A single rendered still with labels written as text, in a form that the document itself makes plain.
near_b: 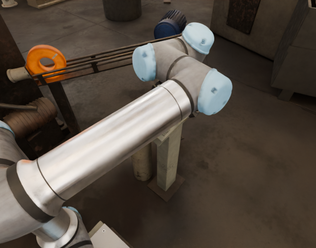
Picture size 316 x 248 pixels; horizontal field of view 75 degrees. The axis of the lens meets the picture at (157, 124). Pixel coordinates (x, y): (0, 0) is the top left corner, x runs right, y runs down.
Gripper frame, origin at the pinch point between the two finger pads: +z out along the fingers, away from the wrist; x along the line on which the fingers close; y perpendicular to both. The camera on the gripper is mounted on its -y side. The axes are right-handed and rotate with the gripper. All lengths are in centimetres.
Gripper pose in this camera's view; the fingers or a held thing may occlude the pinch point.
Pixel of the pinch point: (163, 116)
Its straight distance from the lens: 75.7
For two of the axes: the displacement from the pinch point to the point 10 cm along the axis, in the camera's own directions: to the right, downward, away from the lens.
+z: -2.6, 4.8, 8.4
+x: -6.4, 5.6, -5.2
